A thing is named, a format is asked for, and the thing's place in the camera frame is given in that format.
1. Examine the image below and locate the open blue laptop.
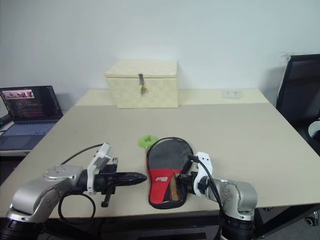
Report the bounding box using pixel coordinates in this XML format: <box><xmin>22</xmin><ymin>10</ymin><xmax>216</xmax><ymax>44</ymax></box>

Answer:
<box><xmin>0</xmin><ymin>85</ymin><xmax>64</xmax><ymax>152</ymax></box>

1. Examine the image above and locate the green ring zipper pull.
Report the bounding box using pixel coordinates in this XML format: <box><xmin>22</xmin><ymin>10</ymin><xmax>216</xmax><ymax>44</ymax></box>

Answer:
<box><xmin>137</xmin><ymin>133</ymin><xmax>159</xmax><ymax>149</ymax></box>

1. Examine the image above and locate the white side desk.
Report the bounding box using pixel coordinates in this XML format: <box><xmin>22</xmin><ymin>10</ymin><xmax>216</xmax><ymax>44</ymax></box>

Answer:
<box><xmin>0</xmin><ymin>148</ymin><xmax>35</xmax><ymax>157</ymax></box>

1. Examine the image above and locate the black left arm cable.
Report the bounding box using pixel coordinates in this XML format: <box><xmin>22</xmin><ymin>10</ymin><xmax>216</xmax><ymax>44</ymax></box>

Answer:
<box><xmin>58</xmin><ymin>143</ymin><xmax>105</xmax><ymax>221</ymax></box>

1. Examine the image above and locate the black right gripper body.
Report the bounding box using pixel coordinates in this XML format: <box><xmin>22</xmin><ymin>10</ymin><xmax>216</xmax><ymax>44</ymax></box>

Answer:
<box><xmin>179</xmin><ymin>161</ymin><xmax>199</xmax><ymax>195</ymax></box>

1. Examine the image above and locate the small green lit device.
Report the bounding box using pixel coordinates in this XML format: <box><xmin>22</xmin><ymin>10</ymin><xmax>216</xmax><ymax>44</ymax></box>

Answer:
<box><xmin>0</xmin><ymin>114</ymin><xmax>13</xmax><ymax>129</ymax></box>

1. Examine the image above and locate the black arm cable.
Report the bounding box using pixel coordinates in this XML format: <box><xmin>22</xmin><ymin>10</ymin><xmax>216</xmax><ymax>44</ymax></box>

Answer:
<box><xmin>58</xmin><ymin>143</ymin><xmax>105</xmax><ymax>221</ymax></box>
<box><xmin>187</xmin><ymin>154</ymin><xmax>225</xmax><ymax>240</ymax></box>

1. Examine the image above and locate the chair caster wheel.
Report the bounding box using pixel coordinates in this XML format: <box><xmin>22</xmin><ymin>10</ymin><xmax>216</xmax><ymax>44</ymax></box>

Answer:
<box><xmin>304</xmin><ymin>209</ymin><xmax>320</xmax><ymax>226</ymax></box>

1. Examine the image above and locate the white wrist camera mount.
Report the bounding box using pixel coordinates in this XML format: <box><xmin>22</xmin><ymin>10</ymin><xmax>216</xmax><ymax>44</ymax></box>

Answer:
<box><xmin>191</xmin><ymin>151</ymin><xmax>214</xmax><ymax>196</ymax></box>
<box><xmin>86</xmin><ymin>142</ymin><xmax>111</xmax><ymax>196</ymax></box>

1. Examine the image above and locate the black office chair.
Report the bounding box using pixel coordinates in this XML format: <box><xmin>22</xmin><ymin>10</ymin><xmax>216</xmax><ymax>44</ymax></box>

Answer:
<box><xmin>275</xmin><ymin>53</ymin><xmax>320</xmax><ymax>157</ymax></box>

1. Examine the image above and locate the white chair armrest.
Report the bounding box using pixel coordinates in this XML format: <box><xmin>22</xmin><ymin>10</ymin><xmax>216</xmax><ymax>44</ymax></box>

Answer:
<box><xmin>307</xmin><ymin>120</ymin><xmax>320</xmax><ymax>139</ymax></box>

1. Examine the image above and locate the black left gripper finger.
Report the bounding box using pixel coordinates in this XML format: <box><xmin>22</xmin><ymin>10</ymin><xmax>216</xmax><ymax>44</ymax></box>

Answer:
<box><xmin>115</xmin><ymin>171</ymin><xmax>148</xmax><ymax>181</ymax></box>
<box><xmin>115</xmin><ymin>177</ymin><xmax>148</xmax><ymax>187</ymax></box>

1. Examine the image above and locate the table tennis paddle wooden handle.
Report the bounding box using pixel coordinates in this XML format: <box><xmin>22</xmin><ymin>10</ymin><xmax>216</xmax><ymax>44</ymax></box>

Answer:
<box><xmin>167</xmin><ymin>173</ymin><xmax>182</xmax><ymax>202</ymax></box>

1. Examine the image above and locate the cream lidded storage box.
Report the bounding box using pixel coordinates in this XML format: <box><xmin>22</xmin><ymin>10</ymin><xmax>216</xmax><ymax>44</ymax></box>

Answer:
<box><xmin>104</xmin><ymin>59</ymin><xmax>179</xmax><ymax>109</ymax></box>

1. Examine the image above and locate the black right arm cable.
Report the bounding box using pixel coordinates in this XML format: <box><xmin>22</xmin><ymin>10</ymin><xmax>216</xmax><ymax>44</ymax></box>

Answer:
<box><xmin>187</xmin><ymin>154</ymin><xmax>225</xmax><ymax>240</ymax></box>

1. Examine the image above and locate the metal box latch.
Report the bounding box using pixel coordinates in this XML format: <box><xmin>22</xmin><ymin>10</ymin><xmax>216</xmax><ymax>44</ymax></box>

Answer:
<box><xmin>138</xmin><ymin>72</ymin><xmax>149</xmax><ymax>96</ymax></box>

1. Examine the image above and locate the red grey paddle case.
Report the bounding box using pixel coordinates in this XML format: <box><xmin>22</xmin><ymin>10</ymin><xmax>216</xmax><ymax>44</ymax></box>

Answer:
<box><xmin>145</xmin><ymin>136</ymin><xmax>194</xmax><ymax>209</ymax></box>

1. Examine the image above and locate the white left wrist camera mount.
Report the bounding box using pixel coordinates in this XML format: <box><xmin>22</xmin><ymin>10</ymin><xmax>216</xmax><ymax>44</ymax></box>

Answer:
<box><xmin>86</xmin><ymin>142</ymin><xmax>111</xmax><ymax>196</ymax></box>

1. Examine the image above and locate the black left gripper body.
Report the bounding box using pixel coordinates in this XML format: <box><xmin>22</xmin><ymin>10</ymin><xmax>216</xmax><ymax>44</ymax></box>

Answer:
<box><xmin>95</xmin><ymin>157</ymin><xmax>119</xmax><ymax>208</ymax></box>

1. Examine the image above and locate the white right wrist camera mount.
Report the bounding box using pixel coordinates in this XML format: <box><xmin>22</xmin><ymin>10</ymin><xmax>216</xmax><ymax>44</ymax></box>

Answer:
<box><xmin>191</xmin><ymin>151</ymin><xmax>214</xmax><ymax>196</ymax></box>

